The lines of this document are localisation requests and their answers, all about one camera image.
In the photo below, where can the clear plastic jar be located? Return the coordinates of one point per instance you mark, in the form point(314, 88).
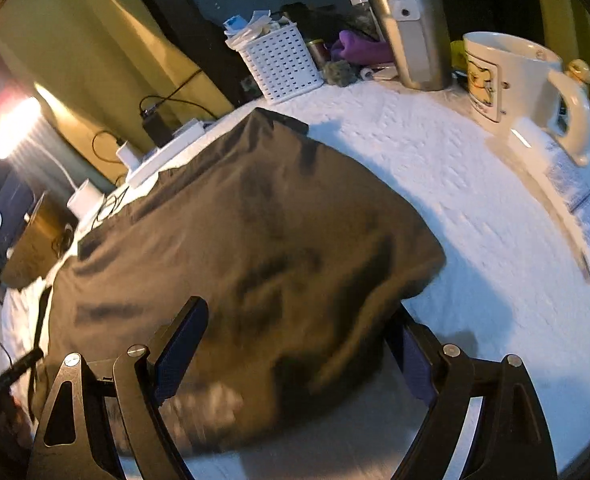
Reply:
point(362, 12)

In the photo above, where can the steel tumbler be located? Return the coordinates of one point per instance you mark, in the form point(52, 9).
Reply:
point(420, 35)

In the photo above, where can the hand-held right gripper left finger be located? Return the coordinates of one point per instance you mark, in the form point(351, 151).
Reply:
point(180, 355)

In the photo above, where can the white charger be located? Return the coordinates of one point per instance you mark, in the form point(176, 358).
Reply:
point(129, 156)

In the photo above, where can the grey fuzzy ball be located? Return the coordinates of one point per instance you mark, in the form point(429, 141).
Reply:
point(340, 72)

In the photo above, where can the olive green curtain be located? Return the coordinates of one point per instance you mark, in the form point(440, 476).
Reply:
point(570, 10)

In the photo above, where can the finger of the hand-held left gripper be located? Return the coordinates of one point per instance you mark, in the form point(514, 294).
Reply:
point(20, 365)

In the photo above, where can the olive t-shirt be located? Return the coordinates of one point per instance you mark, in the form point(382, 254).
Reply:
point(250, 235)

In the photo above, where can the white desk lamp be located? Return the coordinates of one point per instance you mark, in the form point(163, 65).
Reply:
point(87, 197)

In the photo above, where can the cream cartoon mug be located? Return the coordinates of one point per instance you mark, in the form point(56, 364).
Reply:
point(500, 80)

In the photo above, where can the white power strip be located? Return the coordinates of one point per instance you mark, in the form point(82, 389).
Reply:
point(165, 157)

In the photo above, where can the white plastic basket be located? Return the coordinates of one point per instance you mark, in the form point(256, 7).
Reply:
point(280, 65)

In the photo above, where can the black coiled earphones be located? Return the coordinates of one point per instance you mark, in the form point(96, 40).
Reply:
point(67, 240)

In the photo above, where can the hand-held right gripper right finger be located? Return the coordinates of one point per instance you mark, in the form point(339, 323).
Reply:
point(415, 360)

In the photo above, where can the yellow curtain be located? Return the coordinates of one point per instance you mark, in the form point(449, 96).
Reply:
point(75, 35)

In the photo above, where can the purple cloth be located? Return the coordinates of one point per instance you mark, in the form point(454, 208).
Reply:
point(355, 47)

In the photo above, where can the small brown jar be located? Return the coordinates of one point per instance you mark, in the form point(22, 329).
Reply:
point(318, 52)

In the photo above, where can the brown cardboard box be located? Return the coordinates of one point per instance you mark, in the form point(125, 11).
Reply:
point(35, 245)

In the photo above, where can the black power adapter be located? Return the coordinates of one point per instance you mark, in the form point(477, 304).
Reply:
point(156, 127)

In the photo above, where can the white blue paper packets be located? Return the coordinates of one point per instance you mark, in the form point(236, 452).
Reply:
point(255, 22)

